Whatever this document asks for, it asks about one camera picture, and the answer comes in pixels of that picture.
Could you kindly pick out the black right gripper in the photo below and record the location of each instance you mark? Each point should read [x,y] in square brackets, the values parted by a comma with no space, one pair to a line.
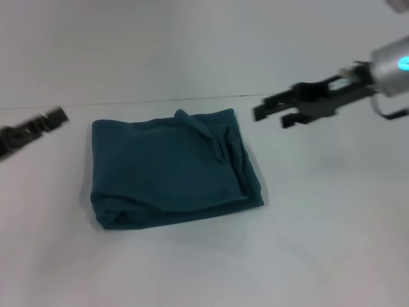
[335,96]

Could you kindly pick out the teal t-shirt with FREE print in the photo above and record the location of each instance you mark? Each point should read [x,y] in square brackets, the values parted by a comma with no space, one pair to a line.
[166,166]

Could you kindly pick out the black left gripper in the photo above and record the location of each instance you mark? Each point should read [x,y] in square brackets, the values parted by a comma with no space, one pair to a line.
[19,139]

